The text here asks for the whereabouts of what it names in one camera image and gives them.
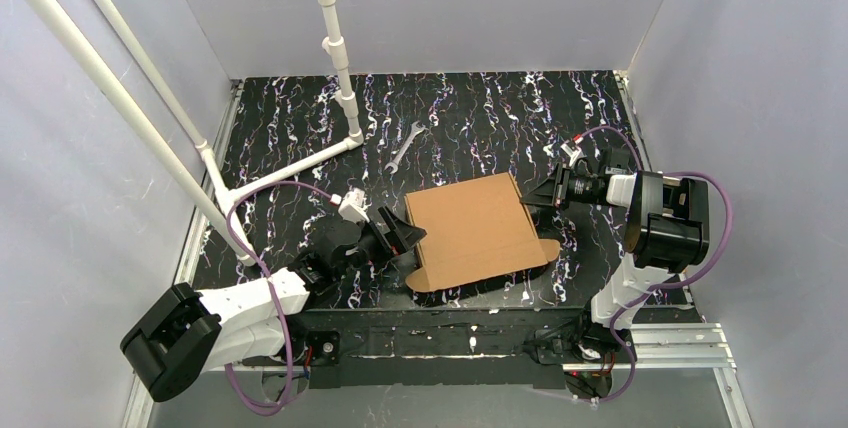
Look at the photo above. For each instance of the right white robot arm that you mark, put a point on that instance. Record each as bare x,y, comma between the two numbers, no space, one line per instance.
666,231

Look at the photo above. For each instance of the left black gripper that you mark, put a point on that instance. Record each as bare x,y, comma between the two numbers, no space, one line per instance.
390,235

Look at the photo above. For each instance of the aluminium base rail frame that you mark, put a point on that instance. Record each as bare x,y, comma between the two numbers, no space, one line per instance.
321,344

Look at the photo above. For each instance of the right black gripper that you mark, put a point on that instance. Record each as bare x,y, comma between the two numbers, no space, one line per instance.
561,185

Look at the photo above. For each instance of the brown cardboard box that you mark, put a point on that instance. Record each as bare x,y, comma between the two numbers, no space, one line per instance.
475,230

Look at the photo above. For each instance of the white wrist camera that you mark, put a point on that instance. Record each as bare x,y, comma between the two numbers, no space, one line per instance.
351,206
572,151

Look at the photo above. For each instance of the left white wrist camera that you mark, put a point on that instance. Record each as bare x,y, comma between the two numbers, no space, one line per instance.
351,206

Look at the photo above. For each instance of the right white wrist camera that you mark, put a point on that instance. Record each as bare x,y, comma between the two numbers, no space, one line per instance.
572,151

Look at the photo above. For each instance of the silver wrench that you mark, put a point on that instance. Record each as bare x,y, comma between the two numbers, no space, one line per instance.
416,129

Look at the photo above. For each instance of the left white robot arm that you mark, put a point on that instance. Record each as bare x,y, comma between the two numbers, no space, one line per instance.
187,332

